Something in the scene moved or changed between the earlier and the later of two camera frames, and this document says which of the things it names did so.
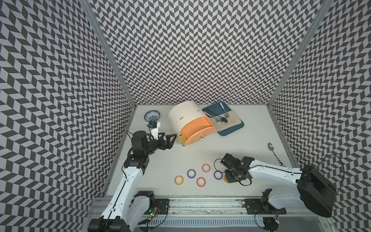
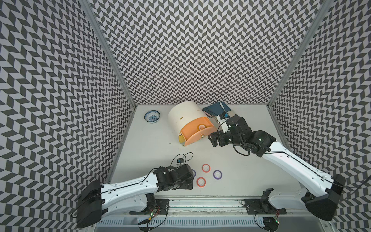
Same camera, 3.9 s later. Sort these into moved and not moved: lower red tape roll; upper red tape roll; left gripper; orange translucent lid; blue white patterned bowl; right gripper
Moved: left gripper; right gripper
Not moved: orange translucent lid; blue white patterned bowl; upper red tape roll; lower red tape roll
